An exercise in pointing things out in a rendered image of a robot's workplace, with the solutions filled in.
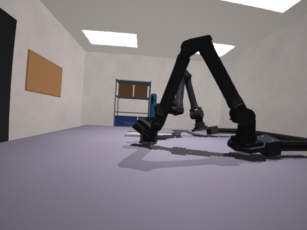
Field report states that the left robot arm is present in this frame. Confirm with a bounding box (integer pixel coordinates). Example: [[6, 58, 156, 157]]
[[132, 35, 264, 148]]

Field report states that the white shallow rectangular tray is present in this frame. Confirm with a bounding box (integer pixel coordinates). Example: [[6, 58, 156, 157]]
[[125, 130, 179, 138]]

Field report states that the blue electric screwdriver barrel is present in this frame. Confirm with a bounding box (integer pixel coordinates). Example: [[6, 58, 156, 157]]
[[150, 93, 157, 117]]

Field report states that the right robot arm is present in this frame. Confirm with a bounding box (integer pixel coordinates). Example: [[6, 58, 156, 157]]
[[170, 70, 207, 129]]

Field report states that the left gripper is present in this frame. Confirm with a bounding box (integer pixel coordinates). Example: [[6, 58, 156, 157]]
[[140, 131, 158, 142]]

